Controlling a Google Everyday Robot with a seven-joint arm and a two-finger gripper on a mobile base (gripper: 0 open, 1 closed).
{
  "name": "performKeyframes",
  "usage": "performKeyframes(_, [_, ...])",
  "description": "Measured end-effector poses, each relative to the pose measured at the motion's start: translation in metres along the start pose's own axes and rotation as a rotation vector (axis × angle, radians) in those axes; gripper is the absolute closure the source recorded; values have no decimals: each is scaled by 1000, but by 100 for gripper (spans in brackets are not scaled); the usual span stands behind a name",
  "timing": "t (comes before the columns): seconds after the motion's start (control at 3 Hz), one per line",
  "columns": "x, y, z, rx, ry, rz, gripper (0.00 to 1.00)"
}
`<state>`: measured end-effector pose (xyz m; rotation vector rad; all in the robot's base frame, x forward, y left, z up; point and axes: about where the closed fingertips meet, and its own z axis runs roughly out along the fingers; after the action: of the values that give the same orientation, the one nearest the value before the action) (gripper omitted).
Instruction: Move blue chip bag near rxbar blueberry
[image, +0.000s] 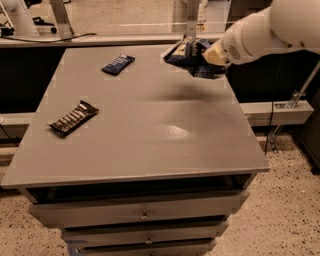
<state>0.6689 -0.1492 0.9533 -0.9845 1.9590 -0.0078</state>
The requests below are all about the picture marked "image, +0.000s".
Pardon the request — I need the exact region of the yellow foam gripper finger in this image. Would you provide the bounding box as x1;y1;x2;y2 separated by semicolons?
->
202;46;230;66

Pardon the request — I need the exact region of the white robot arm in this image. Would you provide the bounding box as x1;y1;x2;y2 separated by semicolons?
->
203;0;320;66

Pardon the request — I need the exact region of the black snack bar wrapper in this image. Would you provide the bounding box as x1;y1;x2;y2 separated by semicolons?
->
49;101;99;137

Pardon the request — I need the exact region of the grey metal rail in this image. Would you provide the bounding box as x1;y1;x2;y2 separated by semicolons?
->
0;31;224;49

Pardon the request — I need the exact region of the metal frame post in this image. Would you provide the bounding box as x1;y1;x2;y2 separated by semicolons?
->
185;0;199;37

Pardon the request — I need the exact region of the blue rxbar blueberry bar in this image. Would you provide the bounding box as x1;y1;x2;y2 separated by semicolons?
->
102;54;135;76

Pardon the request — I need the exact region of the grey drawer cabinet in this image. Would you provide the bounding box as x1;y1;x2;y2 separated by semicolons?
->
0;43;270;256

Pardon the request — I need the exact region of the grey drawer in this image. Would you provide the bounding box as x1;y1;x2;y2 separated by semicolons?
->
29;190;249;228
69;239;216;256
62;217;229;248

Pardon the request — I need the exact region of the black hanging cable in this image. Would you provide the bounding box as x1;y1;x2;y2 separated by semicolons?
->
264;99;278;156

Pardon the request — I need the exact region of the middle grey drawer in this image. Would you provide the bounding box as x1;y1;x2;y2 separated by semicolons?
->
62;217;229;248

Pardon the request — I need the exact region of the bottom grey drawer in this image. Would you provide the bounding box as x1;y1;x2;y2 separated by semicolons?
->
69;239;216;256

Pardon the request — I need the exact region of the blue chip bag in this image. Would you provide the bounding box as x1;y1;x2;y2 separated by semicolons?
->
161;36;227;79

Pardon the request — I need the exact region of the top grey drawer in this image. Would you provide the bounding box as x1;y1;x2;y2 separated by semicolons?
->
29;190;249;228

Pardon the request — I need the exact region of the black cable on rail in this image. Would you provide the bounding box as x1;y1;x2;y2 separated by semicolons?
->
0;32;98;44

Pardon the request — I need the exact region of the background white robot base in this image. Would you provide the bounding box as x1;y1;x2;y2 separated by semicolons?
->
0;0;39;37

